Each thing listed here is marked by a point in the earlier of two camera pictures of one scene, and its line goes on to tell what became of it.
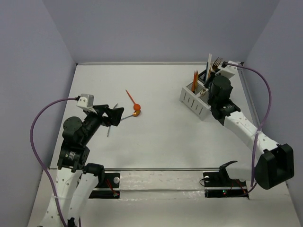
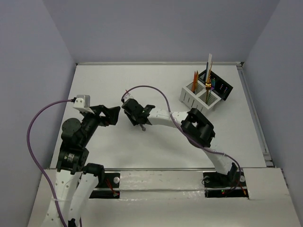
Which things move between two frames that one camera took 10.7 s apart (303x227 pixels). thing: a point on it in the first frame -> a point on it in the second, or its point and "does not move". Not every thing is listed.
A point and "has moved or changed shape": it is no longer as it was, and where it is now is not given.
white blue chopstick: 209,73 does not move
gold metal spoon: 136,113 has moved or changed shape
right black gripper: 212,74 -> 134,121
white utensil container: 199,106 does not move
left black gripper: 104,113 does not move
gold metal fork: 215,65 has moved or changed shape
